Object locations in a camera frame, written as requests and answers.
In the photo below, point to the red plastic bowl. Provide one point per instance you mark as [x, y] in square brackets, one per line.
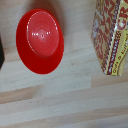
[40, 40]

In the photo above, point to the yellow red snack box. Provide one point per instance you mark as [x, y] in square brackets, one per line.
[111, 33]

